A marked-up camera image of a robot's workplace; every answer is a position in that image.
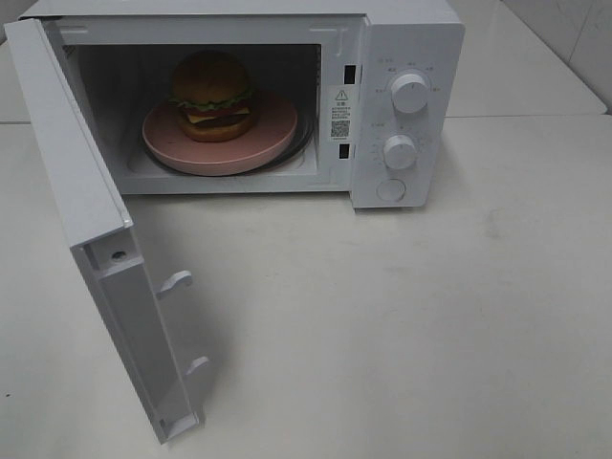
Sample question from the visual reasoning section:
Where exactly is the lower white microwave knob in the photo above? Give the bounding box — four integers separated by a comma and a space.
382, 135, 417, 170

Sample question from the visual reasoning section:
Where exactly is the upper white microwave knob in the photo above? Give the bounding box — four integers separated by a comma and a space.
389, 69, 430, 114

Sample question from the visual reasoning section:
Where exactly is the pink round plate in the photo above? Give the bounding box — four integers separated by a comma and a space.
142, 90, 300, 177

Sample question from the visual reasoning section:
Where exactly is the round white door button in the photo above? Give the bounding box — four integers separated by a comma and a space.
376, 179, 406, 203

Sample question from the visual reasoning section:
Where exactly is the white microwave oven body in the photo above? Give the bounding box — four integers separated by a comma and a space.
17, 1, 465, 208

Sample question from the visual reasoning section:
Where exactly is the glass microwave turntable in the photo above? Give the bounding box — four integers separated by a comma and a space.
138, 102, 317, 176

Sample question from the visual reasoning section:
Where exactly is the white warning label sticker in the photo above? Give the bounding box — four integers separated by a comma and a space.
327, 85, 356, 142

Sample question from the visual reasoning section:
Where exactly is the white microwave knob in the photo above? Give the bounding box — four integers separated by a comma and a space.
382, 135, 417, 170
389, 69, 430, 114

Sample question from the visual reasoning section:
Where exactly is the toy burger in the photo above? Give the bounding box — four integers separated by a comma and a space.
169, 51, 257, 142

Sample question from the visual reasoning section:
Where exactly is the white microwave door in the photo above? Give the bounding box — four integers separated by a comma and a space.
5, 18, 200, 444

